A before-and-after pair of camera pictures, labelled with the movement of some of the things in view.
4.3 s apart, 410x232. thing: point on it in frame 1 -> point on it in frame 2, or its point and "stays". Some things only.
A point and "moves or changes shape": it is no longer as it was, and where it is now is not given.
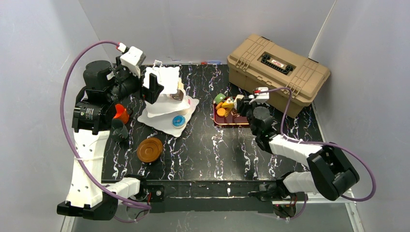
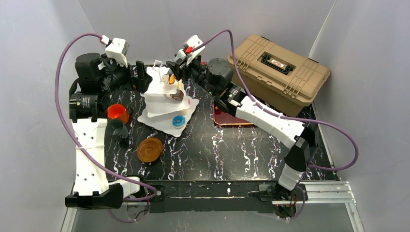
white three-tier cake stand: [169, 116] stays
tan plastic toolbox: [258, 62] stays
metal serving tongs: [234, 113] moves or changes shape
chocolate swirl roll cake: [178, 95] stays
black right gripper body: [241, 106] -> [179, 66]
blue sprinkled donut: [178, 121] stays
